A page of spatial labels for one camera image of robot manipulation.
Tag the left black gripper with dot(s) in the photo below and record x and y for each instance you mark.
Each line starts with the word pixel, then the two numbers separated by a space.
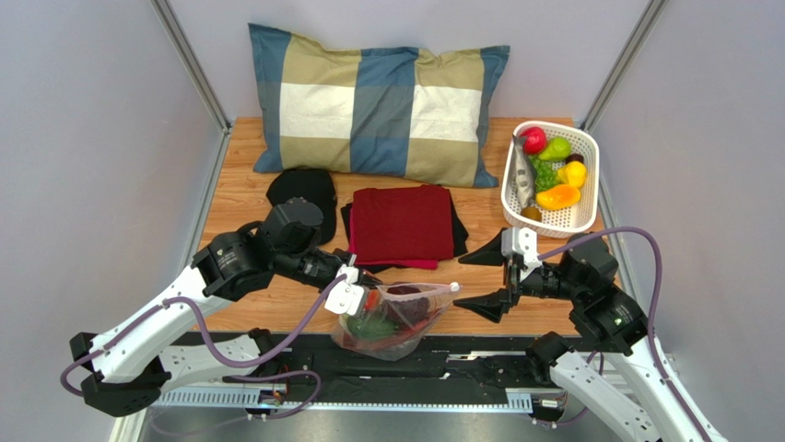
pixel 365 280

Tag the blue beige checked pillow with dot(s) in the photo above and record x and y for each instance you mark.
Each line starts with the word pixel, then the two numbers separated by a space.
pixel 398 111

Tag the green toy avocado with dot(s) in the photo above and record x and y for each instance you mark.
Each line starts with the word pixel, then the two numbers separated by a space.
pixel 371 327

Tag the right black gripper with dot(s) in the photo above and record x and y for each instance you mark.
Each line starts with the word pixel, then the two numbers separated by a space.
pixel 510 280

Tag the white plastic basket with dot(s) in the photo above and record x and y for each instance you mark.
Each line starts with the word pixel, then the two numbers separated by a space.
pixel 566 221

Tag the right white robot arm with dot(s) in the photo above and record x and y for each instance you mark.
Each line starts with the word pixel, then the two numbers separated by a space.
pixel 609 320

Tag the orange toy fruit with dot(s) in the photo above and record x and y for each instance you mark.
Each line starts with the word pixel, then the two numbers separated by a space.
pixel 532 213

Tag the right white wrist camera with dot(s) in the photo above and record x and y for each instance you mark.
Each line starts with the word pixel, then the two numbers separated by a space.
pixel 521 242

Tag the grey toy fish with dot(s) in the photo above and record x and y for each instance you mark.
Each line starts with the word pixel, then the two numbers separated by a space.
pixel 525 173

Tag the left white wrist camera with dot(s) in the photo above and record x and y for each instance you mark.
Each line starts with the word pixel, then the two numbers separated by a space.
pixel 345 295

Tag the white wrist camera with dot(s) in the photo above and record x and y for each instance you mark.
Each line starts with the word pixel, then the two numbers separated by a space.
pixel 345 295
pixel 521 242

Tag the dark red folded cloth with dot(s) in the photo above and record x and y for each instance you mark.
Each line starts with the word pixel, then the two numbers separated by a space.
pixel 402 224

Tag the light green toy fruit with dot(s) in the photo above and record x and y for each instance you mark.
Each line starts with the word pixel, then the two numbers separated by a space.
pixel 557 149

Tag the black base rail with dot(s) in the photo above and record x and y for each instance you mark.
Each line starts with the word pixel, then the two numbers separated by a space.
pixel 443 370

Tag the clear zip top bag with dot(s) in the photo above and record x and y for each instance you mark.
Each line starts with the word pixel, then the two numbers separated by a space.
pixel 439 295

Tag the orange yellow toy mango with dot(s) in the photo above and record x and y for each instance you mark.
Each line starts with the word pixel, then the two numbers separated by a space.
pixel 559 197

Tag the black cap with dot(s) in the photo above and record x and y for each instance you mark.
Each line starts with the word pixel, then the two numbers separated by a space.
pixel 313 185

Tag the black folded cloth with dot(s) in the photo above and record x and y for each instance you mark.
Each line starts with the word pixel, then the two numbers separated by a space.
pixel 459 233

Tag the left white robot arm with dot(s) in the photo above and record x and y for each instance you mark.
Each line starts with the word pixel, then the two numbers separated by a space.
pixel 165 345

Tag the red toy apple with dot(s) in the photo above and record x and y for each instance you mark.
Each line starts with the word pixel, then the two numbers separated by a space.
pixel 534 140

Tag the dark purple toy fruit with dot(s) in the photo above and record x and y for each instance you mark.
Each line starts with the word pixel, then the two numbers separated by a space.
pixel 406 312

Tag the green toy broccoli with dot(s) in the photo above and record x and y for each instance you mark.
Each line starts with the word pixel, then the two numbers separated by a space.
pixel 546 176

